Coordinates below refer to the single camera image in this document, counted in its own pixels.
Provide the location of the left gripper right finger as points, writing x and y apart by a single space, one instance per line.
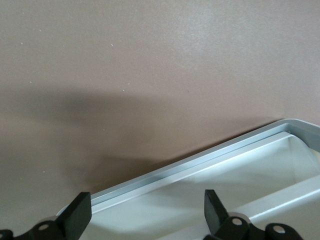
215 212

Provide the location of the white middle cabinet drawer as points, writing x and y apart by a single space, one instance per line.
287 205

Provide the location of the white drawer cabinet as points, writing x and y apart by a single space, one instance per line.
175 171

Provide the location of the white lowest cabinet drawer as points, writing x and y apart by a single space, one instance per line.
175 200

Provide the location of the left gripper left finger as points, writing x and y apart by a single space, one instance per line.
75 215

